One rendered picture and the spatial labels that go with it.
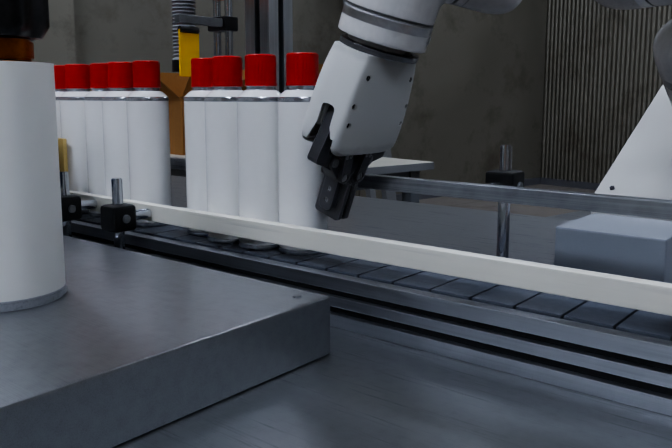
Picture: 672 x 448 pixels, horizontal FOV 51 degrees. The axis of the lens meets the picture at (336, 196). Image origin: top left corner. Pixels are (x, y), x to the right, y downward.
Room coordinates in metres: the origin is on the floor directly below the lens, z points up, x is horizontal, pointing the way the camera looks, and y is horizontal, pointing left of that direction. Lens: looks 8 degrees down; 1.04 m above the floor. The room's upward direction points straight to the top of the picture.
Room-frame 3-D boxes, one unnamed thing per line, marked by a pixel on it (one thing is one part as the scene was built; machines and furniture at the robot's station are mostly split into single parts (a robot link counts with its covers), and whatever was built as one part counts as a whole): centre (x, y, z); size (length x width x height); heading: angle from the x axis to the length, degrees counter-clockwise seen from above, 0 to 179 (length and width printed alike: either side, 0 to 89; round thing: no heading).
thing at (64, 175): (0.88, 0.32, 0.89); 0.06 x 0.03 x 0.12; 141
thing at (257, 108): (0.76, 0.08, 0.98); 0.05 x 0.05 x 0.20
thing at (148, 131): (0.90, 0.24, 0.98); 0.05 x 0.05 x 0.20
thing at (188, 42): (0.87, 0.18, 1.09); 0.03 x 0.01 x 0.06; 141
